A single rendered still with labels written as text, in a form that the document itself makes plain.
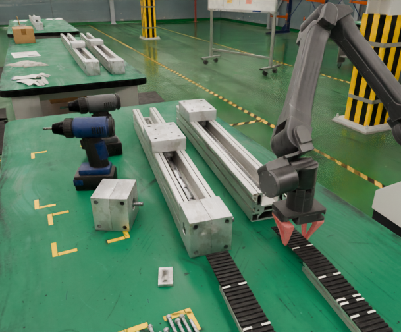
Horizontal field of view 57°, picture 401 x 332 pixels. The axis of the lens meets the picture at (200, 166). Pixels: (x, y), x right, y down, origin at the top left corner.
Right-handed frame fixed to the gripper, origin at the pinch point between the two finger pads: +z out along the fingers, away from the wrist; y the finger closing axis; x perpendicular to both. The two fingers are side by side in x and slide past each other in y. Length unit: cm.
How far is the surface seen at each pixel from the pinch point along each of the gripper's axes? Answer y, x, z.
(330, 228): -13.0, -4.0, 2.5
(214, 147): 4.7, -43.8, -6.4
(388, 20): -226, -231, -27
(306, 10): -631, -1015, 4
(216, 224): 18.1, -3.6, -5.4
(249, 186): 4.4, -16.6, -6.1
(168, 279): 30.4, 2.3, 1.7
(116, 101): 33, -67, -18
